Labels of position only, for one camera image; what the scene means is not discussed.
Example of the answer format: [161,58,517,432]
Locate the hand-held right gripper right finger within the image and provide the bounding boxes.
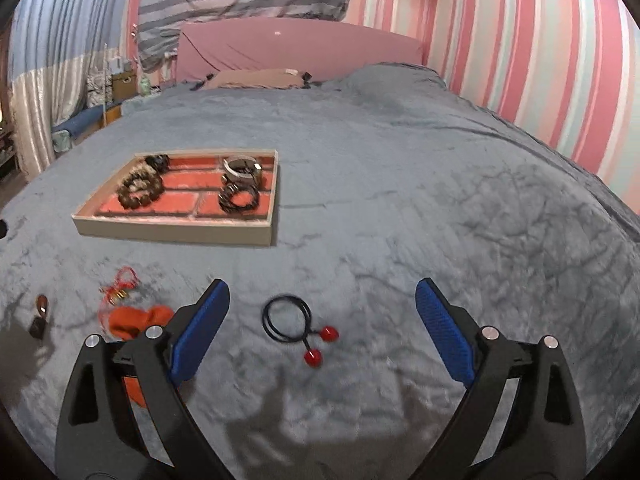
[415,277,587,480]

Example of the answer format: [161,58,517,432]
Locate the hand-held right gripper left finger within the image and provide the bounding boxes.
[54,279,236,480]

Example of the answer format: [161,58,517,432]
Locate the orange scrunchie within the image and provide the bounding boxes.
[107,304,177,409]

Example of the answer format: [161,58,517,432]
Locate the black hair tie red balls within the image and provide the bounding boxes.
[261,294,340,367]

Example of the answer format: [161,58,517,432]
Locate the red string bracelet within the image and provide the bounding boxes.
[98,266,144,333]

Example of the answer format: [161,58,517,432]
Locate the beige jewelry tray red lining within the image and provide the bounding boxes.
[71,148,280,248]

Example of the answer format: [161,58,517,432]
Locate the black scrunchie with charms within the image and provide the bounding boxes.
[218,184,260,214]

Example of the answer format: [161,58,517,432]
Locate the brown wooden bead bracelet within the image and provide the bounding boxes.
[116,170,164,209]

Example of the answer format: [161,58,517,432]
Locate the white wristwatch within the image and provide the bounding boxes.
[222,156,264,187]

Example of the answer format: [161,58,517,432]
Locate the grey plush blanket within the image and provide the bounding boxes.
[0,62,640,480]

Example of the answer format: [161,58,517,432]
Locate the small brown hair clip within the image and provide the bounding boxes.
[29,294,53,340]

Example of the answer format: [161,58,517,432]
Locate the blue bench cushion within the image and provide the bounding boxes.
[50,102,124,142]

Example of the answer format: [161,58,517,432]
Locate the tan pillow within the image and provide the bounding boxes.
[202,67,314,91]

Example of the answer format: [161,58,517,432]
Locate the cardboard box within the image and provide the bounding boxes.
[110,71,136,102]

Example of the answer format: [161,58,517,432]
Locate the pink headboard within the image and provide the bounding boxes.
[177,16,426,84]

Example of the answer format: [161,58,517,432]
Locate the blue striped curtain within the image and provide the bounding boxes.
[7,0,137,179]

